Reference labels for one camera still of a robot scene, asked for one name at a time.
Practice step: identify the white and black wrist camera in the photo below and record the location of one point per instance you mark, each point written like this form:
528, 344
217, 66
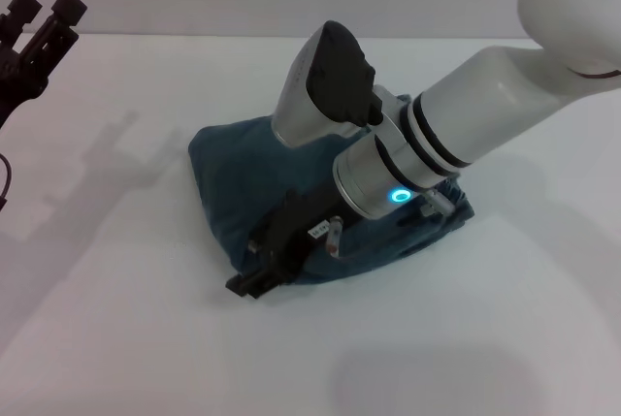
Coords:
325, 81

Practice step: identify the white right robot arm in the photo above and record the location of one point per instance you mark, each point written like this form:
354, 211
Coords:
475, 115

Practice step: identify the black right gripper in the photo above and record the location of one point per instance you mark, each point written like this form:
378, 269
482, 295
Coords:
296, 232

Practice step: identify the blue denim shorts with cartoon patch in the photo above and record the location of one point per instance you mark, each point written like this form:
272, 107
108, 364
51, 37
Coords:
228, 178

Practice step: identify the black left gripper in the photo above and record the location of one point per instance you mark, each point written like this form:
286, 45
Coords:
17, 81

